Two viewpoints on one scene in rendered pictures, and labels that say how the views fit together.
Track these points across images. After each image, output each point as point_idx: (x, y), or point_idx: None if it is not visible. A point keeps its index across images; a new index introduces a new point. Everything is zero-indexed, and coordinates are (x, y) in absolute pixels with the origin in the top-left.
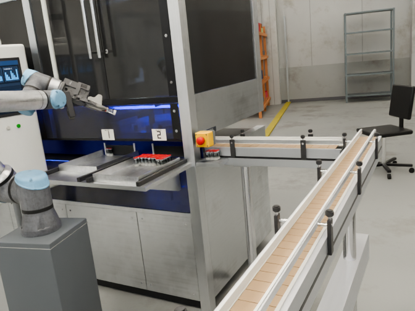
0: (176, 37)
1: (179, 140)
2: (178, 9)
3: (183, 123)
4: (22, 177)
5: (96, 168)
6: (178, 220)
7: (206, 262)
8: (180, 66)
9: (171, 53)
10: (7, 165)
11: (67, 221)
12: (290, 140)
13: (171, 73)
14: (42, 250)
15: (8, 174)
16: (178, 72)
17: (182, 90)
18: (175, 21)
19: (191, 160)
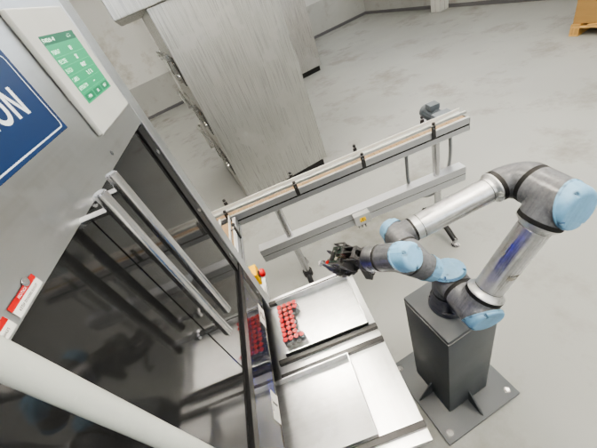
0: (202, 204)
1: (261, 297)
2: (183, 171)
3: (251, 278)
4: (457, 260)
5: (347, 353)
6: None
7: None
8: (221, 230)
9: (211, 226)
10: (472, 284)
11: (421, 302)
12: (230, 236)
13: (224, 245)
14: None
15: (472, 278)
16: (225, 238)
17: (234, 251)
18: (191, 188)
19: (268, 300)
